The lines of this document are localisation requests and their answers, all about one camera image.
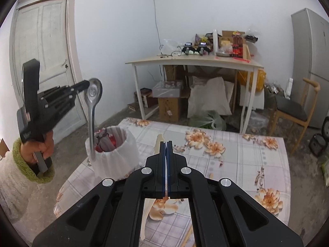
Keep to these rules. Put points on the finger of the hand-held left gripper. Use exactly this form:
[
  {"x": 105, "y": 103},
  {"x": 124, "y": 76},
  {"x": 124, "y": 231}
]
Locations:
[
  {"x": 82, "y": 84},
  {"x": 64, "y": 99}
]

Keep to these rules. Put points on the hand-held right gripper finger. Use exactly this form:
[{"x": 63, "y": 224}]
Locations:
[
  {"x": 169, "y": 159},
  {"x": 163, "y": 159}
]

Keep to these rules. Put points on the metal spoon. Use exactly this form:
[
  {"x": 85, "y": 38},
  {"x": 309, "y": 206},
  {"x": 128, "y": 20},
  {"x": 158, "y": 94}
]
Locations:
[{"x": 93, "y": 90}]

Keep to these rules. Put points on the cream-coloured spoon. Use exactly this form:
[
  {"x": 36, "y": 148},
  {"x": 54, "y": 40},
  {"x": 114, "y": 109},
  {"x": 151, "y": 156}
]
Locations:
[{"x": 158, "y": 146}]

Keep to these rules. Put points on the person's left forearm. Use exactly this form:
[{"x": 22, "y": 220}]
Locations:
[{"x": 15, "y": 180}]

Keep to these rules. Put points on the person's left hand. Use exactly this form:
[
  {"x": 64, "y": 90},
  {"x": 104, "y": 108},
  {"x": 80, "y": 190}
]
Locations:
[{"x": 45, "y": 145}]

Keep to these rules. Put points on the steel utensil holder with bag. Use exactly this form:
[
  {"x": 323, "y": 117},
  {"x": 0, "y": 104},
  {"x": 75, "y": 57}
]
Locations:
[{"x": 115, "y": 162}]

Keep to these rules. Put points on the green plastic bag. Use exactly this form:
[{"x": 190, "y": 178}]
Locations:
[{"x": 208, "y": 121}]

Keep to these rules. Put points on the red patterned object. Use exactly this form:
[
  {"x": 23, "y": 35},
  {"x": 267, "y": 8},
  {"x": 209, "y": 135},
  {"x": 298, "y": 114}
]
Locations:
[{"x": 106, "y": 144}]

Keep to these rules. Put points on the floral tablecloth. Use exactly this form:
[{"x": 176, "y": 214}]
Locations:
[{"x": 231, "y": 164}]

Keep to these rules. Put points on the dark red wooden box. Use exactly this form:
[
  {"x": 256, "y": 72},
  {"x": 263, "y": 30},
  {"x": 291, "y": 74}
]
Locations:
[{"x": 148, "y": 97}]

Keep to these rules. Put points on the clear plastic box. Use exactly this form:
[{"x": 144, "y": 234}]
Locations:
[{"x": 167, "y": 88}]

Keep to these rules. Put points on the white sack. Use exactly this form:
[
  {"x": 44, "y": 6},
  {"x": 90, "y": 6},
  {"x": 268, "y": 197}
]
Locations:
[{"x": 208, "y": 97}]

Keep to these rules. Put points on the white desk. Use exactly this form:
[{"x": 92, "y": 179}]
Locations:
[{"x": 195, "y": 63}]

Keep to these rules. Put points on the white flat board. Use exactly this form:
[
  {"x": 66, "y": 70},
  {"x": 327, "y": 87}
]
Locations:
[{"x": 252, "y": 97}]

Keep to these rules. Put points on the black device with screen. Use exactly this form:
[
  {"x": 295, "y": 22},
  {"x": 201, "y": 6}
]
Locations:
[
  {"x": 188, "y": 49},
  {"x": 203, "y": 49}
]

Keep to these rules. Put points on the yellow plastic bag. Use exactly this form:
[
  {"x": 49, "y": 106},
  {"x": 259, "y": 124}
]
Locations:
[{"x": 259, "y": 79}]

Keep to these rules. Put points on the silver foil bundle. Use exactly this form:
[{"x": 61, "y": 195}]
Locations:
[{"x": 273, "y": 88}]

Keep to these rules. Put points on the wooden chair black seat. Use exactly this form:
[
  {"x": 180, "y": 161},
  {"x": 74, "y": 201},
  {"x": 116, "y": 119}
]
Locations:
[{"x": 293, "y": 108}]

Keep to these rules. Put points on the open cardboard box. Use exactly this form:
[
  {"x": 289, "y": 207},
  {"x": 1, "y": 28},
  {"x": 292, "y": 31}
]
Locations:
[{"x": 228, "y": 34}]

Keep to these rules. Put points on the white carton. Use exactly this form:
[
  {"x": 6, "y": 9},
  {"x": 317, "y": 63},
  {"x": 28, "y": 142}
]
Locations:
[{"x": 289, "y": 88}]

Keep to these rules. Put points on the black box appliance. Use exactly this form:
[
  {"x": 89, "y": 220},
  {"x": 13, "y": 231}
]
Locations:
[{"x": 317, "y": 145}]

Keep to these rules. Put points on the green white packet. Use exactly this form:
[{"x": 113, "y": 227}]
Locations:
[{"x": 326, "y": 172}]

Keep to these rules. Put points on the black round appliance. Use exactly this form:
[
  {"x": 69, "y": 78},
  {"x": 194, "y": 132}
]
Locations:
[{"x": 326, "y": 126}]

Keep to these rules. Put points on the grey refrigerator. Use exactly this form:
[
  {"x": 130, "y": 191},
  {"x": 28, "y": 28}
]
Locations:
[{"x": 311, "y": 56}]

